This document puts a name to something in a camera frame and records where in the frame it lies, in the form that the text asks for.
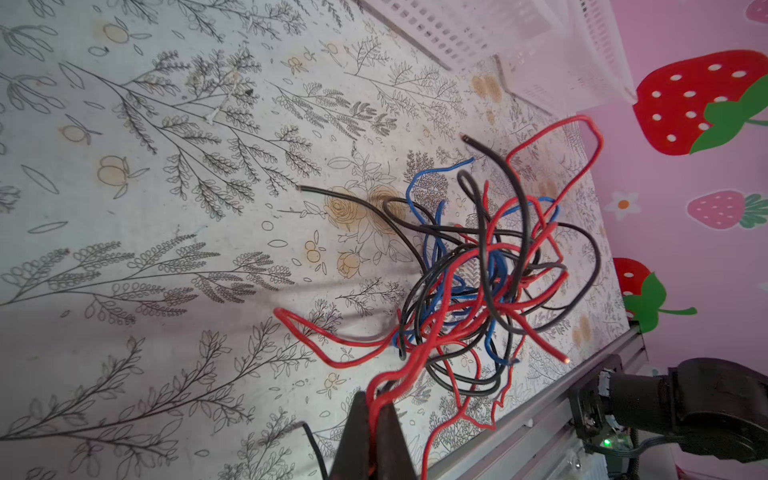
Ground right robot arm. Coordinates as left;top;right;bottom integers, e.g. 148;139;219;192
568;355;767;463

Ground white right plastic basket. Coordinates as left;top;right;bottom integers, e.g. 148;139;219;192
496;1;637;116

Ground red blue black cables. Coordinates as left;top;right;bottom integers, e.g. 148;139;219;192
273;115;605;480

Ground floral table mat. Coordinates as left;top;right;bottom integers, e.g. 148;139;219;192
1;1;628;479

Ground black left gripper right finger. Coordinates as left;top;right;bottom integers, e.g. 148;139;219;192
374;403;417;480

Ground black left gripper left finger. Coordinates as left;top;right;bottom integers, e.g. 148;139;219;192
329;391;371;480

